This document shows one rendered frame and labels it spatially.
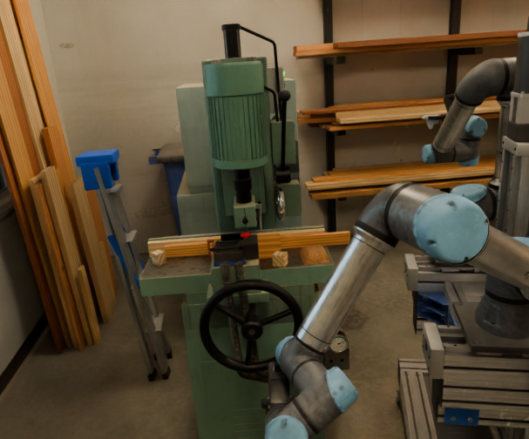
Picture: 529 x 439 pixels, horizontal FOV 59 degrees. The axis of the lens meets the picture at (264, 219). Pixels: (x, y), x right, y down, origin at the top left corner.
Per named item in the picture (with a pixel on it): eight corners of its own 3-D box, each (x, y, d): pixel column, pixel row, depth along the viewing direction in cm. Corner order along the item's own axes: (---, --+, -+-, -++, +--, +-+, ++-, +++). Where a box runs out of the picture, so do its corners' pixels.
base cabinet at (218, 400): (205, 501, 172) (181, 331, 149) (214, 395, 226) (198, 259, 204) (328, 490, 172) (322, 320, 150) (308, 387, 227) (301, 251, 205)
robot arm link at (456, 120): (474, 79, 142) (424, 172, 184) (510, 77, 142) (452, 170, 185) (463, 52, 147) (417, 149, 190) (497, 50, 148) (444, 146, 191)
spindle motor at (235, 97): (212, 172, 142) (200, 64, 132) (215, 161, 158) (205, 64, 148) (270, 168, 142) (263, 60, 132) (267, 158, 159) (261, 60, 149)
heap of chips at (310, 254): (303, 265, 146) (302, 256, 145) (298, 249, 157) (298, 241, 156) (330, 262, 146) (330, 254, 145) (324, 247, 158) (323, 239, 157)
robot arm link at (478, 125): (467, 140, 178) (469, 117, 175) (454, 136, 188) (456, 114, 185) (488, 138, 178) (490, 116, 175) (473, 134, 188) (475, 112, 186)
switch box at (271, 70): (268, 113, 172) (266, 68, 167) (267, 111, 181) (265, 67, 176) (285, 112, 172) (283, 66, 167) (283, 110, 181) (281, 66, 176)
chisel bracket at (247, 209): (235, 233, 152) (233, 207, 149) (236, 219, 165) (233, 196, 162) (258, 231, 152) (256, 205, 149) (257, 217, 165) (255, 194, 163)
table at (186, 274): (133, 313, 136) (130, 293, 134) (152, 268, 165) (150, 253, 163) (342, 296, 137) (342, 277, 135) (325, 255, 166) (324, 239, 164)
